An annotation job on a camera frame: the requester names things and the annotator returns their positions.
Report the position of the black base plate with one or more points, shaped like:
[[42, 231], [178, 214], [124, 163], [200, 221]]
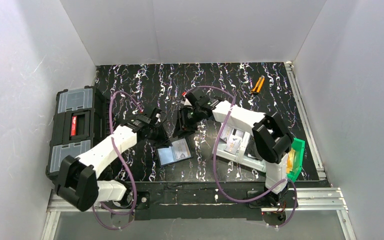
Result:
[[200, 200]]

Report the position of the white printed credit card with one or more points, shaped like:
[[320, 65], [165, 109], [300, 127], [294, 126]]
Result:
[[181, 150]]

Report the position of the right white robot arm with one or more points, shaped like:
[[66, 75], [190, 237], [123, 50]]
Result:
[[272, 138]]

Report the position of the black tool box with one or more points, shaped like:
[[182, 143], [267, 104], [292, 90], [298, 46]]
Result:
[[80, 122]]

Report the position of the grey bin middle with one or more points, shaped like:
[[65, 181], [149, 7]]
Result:
[[251, 157]]

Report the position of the green bin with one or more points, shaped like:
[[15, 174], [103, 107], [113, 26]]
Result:
[[299, 146]]

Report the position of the grey bin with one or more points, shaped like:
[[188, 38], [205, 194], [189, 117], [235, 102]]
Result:
[[251, 157], [220, 152]]

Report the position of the grey bin left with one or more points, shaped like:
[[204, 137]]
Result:
[[220, 152]]

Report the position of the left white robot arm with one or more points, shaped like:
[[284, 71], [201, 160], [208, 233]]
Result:
[[78, 179]]

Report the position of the white cards in left bin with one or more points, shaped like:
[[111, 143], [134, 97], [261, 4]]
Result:
[[229, 131]]

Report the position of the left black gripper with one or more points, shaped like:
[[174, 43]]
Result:
[[160, 131]]

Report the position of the orange black utility knife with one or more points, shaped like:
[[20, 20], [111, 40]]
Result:
[[257, 88]]

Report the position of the gold cards in green bin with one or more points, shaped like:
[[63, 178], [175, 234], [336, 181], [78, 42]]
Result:
[[290, 161]]

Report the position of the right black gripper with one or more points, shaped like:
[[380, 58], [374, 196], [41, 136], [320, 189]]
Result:
[[185, 122]]

